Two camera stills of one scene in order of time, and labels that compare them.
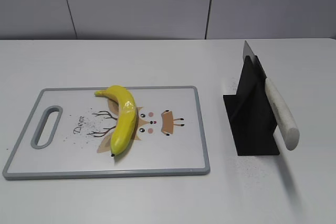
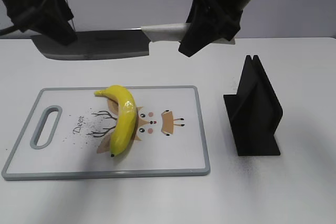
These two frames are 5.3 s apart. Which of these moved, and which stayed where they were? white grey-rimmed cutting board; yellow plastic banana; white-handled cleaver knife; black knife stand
Moved: white-handled cleaver knife
Stayed: white grey-rimmed cutting board; yellow plastic banana; black knife stand
